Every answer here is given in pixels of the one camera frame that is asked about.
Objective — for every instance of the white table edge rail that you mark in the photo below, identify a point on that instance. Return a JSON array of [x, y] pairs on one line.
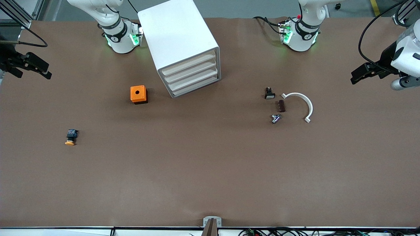
[[65, 232]]

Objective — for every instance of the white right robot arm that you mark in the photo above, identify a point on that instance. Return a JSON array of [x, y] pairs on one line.
[[121, 37]]

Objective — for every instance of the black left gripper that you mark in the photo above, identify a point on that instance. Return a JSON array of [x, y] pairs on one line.
[[386, 62]]

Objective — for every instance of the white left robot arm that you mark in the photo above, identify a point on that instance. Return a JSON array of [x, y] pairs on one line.
[[300, 39]]

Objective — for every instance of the white-capped black push button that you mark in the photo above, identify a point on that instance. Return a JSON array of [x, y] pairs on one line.
[[269, 95]]

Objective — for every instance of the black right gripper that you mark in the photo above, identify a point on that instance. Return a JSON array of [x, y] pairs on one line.
[[7, 58]]

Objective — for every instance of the silver key switch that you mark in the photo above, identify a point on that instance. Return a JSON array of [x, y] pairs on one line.
[[275, 119]]

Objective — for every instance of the white drawer with dividers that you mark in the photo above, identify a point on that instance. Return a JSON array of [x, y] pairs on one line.
[[190, 64]]

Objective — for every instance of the aluminium frame profile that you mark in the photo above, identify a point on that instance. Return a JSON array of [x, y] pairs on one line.
[[402, 14], [19, 14]]

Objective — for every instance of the yellow-capped push button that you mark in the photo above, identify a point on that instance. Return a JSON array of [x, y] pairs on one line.
[[70, 136]]

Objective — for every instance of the white drawer cabinet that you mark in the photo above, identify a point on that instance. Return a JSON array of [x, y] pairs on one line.
[[177, 32]]

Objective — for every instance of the white curved arc bracket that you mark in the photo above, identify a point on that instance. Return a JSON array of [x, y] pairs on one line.
[[310, 106]]

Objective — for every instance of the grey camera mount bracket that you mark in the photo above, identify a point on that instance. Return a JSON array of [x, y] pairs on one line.
[[206, 221]]

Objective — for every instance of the orange box with hole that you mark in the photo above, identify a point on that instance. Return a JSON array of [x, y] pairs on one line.
[[137, 93]]

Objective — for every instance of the brown table cover mat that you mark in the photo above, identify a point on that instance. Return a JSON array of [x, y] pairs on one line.
[[210, 164]]

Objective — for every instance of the brown terminal block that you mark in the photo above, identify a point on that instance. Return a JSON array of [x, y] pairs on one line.
[[282, 106]]

